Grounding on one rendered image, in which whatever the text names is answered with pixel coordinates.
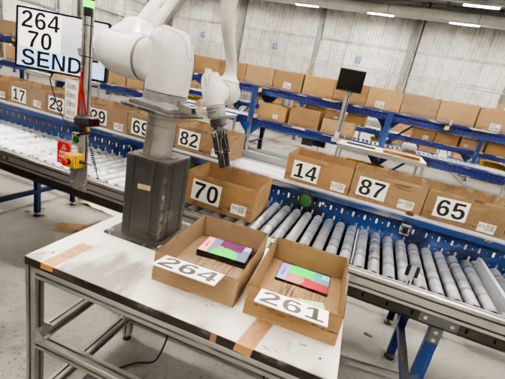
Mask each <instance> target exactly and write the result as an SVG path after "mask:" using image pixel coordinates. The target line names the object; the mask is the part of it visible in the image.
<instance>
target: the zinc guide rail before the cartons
mask: <svg viewBox="0 0 505 379"><path fill-rule="evenodd" d="M0 102H2V103H5V104H8V105H13V106H16V107H18V108H24V109H26V110H30V111H34V112H37V113H40V114H45V115H47V116H51V117H55V118H59V119H61V120H63V119H62V117H61V116H59V115H55V114H51V113H47V112H45V111H40V110H37V109H34V108H29V107H26V106H23V105H18V104H15V103H13V102H8V101H5V100H1V99H0ZM63 118H64V119H65V120H66V121H69V122H72V123H73V122H74V120H73V119H69V118H66V117H63ZM90 128H94V129H98V130H101V131H104V132H109V133H111V134H115V135H119V136H122V137H125V138H130V139H133V140H136V141H140V142H144V139H142V138H137V137H134V136H131V135H126V134H123V133H120V132H115V131H112V130H109V129H105V128H102V127H90ZM173 151H175V152H178V153H183V154H186V155H189V156H194V157H197V158H199V159H204V160H207V161H210V162H215V163H218V164H219V162H218V160H217V159H212V158H209V157H206V156H202V155H198V154H196V153H190V152H188V151H185V150H180V149H177V148H174V147H173ZM229 167H232V168H236V169H240V170H242V171H248V172H250V173H253V174H258V175H261V176H265V177H269V178H272V179H274V180H278V181H282V182H284V183H289V184H292V185H296V186H300V187H303V188H306V189H309V190H313V191H317V192H319V193H324V194H327V195H330V196H335V197H338V198H341V199H345V200H348V201H351V202H356V203H359V204H362V205H367V206H370V207H372V208H377V209H380V210H383V211H388V212H391V213H394V214H399V215H401V216H405V217H409V218H412V219H415V220H420V221H422V222H426V223H430V224H434V225H436V226H441V227H444V228H447V229H451V230H455V231H457V232H463V233H465V234H468V235H473V236H476V237H479V238H484V239H486V240H490V241H494V242H497V243H500V244H505V240H503V239H499V238H495V237H492V236H489V235H484V234H481V233H478V232H474V231H470V230H467V229H462V228H460V227H457V226H452V225H449V224H446V223H441V222H438V221H435V220H430V219H428V218H424V217H420V216H416V215H414V217H411V216H408V215H406V214H405V212H403V211H398V210H395V209H392V208H387V207H384V206H382V205H377V204H374V203H370V202H366V201H363V200H360V199H355V198H352V197H349V196H345V195H341V194H338V193H333V192H331V191H327V190H325V189H320V188H317V187H314V186H309V185H306V184H303V183H299V182H295V181H293V180H287V179H285V178H281V177H277V176H273V175H271V174H266V173H263V172H260V171H255V170H252V169H249V168H244V167H241V166H239V165H234V164H231V163H230V166H229Z"/></svg>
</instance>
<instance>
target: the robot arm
mask: <svg viewBox="0 0 505 379"><path fill-rule="evenodd" d="M184 1H185V0H149V2H148V3H147V4H146V6H145V7H144V9H143V10H142V11H141V12H140V13H139V14H138V16H137V17H126V18H125V19H124V20H122V21H121V22H119V23H117V24H116V25H115V26H112V27H111V28H110V29H105V30H103V31H102V32H100V33H99V34H98V35H97V37H96V38H95V42H94V52H95V55H96V57H97V58H98V60H99V61H100V63H101V64H102V65H103V66H104V67H105V68H106V69H108V70H109V71H111V72H113V73H114V74H118V75H120V76H123V77H127V78H130V79H134V80H142V81H143V82H144V83H145V84H144V93H143V96H142V97H138V98H129V102H131V103H134V104H137V105H142V106H144V107H147V108H152V109H154V110H157V111H161V112H162V113H166V114H193V115H197V113H198V112H197V111H196V110H195V108H194V107H191V106H189V105H188V103H187V99H188V94H189V89H190V85H191V82H192V72H193V65H194V52H193V46H192V40H191V39H190V37H189V35H188V33H186V32H183V31H181V30H179V29H175V28H173V27H170V26H167V25H168V23H169V22H170V21H171V19H172V18H173V16H174V15H175V13H176V12H177V11H178V10H179V8H180V7H181V5H182V4H183V3H184ZM237 3H238V0H221V11H220V18H221V29H222V39H223V44H224V49H225V61H226V65H225V72H224V75H223V76H221V77H220V75H219V73H218V72H213V71H211V72H207V73H205V74H203V75H202V78H201V92H202V96H203V100H204V103H205V105H206V110H207V118H208V119H210V127H211V128H213V132H211V135H212V139H213V148H214V153H215V154H217V157H218V162H219V168H225V167H226V166H230V160H229V154H228V152H230V147H229V142H228V131H225V129H224V126H226V121H225V118H224V117H226V112H225V105H232V104H234V103H235V102H237V101H238V100H239V98H240V88H239V81H238V80H237V53H236V42H235V31H234V15H235V11H236V7H237ZM222 149H223V153H222Z"/></svg>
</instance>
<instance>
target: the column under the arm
mask: <svg viewBox="0 0 505 379"><path fill-rule="evenodd" d="M190 160H191V157H190V156H186V155H183V154H180V153H175V152H172V155H171V158H158V157H154V156H148V155H146V154H144V153H143V149H141V150H134V151H130V152H128V154H127V161H126V171H125V189H124V204H123V209H122V222H121V223H118V224H116V225H115V226H111V227H110V228H108V229H105V230H104V233H107V234H109V235H112V236H115V237H118V238H121V239H123V240H126V241H129V242H131V243H134V244H137V245H140V246H142V247H145V248H148V249H151V250H154V251H156V250H158V249H159V248H160V247H161V246H162V245H163V244H165V243H166V242H168V241H169V240H171V239H172V238H173V237H174V236H175V235H177V234H178V233H180V232H181V231H183V230H184V229H185V228H186V227H187V226H188V225H186V224H183V223H182V220H183V209H184V204H185V198H186V188H187V182H188V176H189V166H190Z"/></svg>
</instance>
